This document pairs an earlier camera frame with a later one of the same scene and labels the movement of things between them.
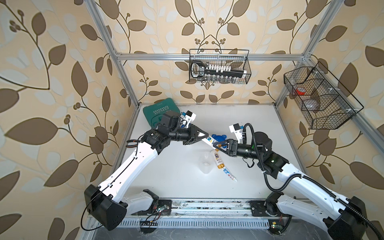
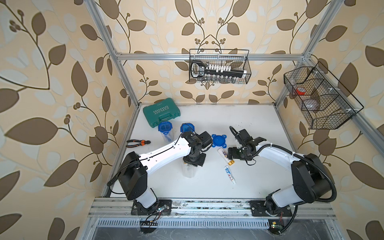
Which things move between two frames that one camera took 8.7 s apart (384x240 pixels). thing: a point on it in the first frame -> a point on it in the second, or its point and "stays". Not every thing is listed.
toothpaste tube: (227, 172) stays
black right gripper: (231, 153) stays
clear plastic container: (206, 162) -> (189, 171)
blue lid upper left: (219, 138) stays
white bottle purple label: (220, 164) -> (222, 152)
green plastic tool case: (153, 112) stays
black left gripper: (191, 136) -> (200, 163)
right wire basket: (324, 101) stays
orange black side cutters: (132, 141) stays
